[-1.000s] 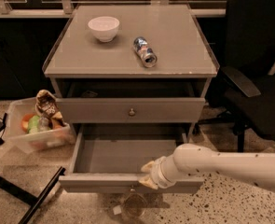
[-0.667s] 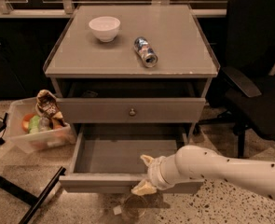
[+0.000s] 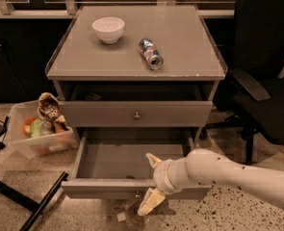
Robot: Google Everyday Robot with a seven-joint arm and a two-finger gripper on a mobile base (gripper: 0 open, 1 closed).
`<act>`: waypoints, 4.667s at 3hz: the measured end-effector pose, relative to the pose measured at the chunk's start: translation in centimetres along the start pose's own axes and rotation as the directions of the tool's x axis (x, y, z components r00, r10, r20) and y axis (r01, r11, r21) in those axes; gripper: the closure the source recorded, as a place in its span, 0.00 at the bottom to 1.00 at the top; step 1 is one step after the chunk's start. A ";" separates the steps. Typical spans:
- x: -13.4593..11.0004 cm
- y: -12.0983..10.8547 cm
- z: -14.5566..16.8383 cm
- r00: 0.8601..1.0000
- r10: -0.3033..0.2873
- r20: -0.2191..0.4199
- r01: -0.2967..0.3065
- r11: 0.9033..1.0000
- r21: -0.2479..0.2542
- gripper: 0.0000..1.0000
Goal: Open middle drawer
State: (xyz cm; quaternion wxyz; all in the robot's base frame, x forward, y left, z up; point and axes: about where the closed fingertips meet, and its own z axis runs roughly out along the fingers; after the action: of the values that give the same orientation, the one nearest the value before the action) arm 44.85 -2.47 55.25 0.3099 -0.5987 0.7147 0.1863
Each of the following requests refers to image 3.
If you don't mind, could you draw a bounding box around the clear plastic bin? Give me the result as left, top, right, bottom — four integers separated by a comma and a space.
7, 100, 79, 158

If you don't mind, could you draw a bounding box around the grey top drawer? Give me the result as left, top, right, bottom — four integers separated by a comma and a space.
60, 91, 212, 127

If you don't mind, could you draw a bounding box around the black stand base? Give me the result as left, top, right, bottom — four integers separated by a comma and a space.
0, 116, 68, 231

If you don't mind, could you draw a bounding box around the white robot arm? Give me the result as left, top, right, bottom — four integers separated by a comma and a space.
138, 149, 284, 216

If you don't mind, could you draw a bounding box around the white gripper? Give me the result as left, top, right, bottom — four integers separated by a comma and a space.
138, 153, 189, 217

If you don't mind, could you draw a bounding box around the small white paper scrap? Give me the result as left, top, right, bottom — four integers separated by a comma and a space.
116, 212, 126, 222

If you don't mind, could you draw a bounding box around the black office chair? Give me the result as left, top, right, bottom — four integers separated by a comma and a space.
214, 0, 284, 165

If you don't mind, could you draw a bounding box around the blue silver soda can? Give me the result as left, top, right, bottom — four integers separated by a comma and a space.
139, 38, 164, 70

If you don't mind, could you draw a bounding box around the orange fruit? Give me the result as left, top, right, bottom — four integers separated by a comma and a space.
23, 116, 37, 136

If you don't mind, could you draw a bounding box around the grey drawer cabinet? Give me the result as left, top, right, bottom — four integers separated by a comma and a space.
47, 6, 225, 147

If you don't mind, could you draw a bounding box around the brown chip bag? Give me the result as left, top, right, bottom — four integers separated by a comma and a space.
38, 92, 67, 128

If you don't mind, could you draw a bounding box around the green apple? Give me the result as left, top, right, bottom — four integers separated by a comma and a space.
30, 118, 41, 138

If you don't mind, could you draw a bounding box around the grey drawer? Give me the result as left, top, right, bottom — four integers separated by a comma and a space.
61, 127, 212, 201
60, 91, 212, 127

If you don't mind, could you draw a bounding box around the white ceramic bowl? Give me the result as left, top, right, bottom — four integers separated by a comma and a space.
92, 17, 125, 43

